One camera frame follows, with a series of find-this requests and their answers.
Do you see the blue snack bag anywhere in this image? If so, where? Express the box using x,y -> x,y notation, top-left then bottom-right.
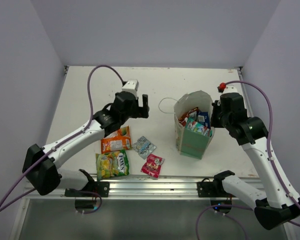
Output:
197,111 -> 211,129

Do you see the orange candy bag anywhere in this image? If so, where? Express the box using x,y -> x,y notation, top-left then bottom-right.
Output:
100,126 -> 132,154

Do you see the small grey snack packet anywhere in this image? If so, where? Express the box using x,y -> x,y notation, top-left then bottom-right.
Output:
132,136 -> 157,160

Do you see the red chips bag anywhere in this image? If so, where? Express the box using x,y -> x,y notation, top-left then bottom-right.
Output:
178,107 -> 199,127

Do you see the teal Fox's candy bag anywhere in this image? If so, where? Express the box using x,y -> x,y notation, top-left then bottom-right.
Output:
185,118 -> 212,137

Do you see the green paper bag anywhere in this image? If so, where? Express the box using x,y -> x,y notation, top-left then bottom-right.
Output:
158,90 -> 215,160

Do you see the green Fox's candy bag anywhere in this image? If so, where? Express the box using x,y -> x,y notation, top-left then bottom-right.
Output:
95,149 -> 130,181

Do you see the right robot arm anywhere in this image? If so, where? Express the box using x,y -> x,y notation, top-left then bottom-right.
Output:
211,92 -> 300,230

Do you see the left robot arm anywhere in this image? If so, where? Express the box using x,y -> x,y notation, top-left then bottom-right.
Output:
22,91 -> 149,197

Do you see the small pink snack packet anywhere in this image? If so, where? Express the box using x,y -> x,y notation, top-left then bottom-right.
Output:
140,153 -> 165,179

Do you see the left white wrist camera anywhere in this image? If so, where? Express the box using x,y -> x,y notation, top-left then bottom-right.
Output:
122,79 -> 139,97

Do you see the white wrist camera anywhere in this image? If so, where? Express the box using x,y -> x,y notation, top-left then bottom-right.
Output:
217,82 -> 239,95
122,79 -> 139,97

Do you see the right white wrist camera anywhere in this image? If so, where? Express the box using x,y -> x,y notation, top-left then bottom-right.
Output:
217,82 -> 239,95

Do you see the aluminium mounting rail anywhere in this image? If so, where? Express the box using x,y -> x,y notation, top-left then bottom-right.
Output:
22,174 -> 266,200

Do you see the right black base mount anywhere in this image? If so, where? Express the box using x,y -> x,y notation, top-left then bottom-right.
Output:
196,178 -> 235,198

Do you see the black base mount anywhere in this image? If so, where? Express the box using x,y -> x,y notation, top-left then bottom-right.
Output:
196,178 -> 235,198
64,181 -> 110,198

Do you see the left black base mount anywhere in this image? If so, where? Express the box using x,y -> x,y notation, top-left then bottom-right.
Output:
64,181 -> 110,198

